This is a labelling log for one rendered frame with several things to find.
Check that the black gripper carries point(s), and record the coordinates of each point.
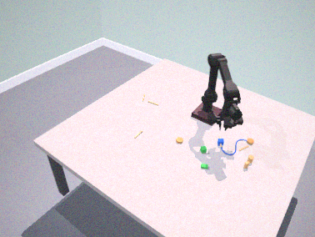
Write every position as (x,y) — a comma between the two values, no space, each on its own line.
(212,118)

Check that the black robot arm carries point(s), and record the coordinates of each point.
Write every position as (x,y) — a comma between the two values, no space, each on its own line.
(229,91)

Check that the wooden cylinder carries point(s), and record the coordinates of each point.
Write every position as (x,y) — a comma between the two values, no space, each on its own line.
(250,158)

